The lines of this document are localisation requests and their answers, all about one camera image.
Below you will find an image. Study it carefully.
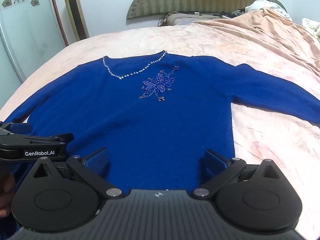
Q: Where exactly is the person's left hand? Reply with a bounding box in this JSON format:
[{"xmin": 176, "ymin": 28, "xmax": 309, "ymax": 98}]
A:
[{"xmin": 0, "ymin": 174, "xmax": 16, "ymax": 217}]

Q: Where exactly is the brown pillow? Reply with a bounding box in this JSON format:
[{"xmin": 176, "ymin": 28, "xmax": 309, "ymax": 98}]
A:
[{"xmin": 157, "ymin": 12, "xmax": 223, "ymax": 27}]

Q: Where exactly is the pink floral bed sheet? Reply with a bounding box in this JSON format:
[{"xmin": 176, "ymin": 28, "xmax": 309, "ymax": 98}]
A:
[{"xmin": 0, "ymin": 7, "xmax": 320, "ymax": 240}]

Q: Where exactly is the gold tower fan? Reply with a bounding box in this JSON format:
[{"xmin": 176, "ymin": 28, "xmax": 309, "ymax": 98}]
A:
[{"xmin": 62, "ymin": 0, "xmax": 90, "ymax": 42}]

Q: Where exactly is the flower print glass door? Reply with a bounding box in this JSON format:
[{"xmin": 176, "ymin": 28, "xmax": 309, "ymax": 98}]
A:
[{"xmin": 0, "ymin": 0, "xmax": 67, "ymax": 83}]

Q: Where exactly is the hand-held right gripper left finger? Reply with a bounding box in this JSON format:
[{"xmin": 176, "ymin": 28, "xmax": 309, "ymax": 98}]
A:
[{"xmin": 27, "ymin": 148, "xmax": 125, "ymax": 199}]

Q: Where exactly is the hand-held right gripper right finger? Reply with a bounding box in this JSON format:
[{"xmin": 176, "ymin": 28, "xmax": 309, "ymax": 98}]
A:
[{"xmin": 192, "ymin": 149, "xmax": 285, "ymax": 198}]

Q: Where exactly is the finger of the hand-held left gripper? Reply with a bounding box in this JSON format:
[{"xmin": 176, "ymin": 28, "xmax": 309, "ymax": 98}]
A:
[
  {"xmin": 0, "ymin": 121, "xmax": 33, "ymax": 136},
  {"xmin": 25, "ymin": 133, "xmax": 75, "ymax": 147}
]

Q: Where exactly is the white crumpled quilt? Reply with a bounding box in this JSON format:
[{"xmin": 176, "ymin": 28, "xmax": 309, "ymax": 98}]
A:
[{"xmin": 244, "ymin": 0, "xmax": 292, "ymax": 20}]

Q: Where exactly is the brown door frame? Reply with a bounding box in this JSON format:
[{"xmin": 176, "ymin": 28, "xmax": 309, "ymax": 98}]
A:
[{"xmin": 47, "ymin": 0, "xmax": 69, "ymax": 47}]

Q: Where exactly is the dark clothes pile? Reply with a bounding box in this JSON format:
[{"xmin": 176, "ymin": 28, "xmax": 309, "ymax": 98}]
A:
[{"xmin": 221, "ymin": 8, "xmax": 247, "ymax": 19}]

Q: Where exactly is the white crumpled cloth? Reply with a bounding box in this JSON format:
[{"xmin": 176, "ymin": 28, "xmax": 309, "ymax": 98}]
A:
[{"xmin": 302, "ymin": 17, "xmax": 320, "ymax": 38}]

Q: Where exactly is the blue beaded sweater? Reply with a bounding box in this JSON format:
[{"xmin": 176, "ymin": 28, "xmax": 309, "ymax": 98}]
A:
[{"xmin": 2, "ymin": 50, "xmax": 320, "ymax": 197}]

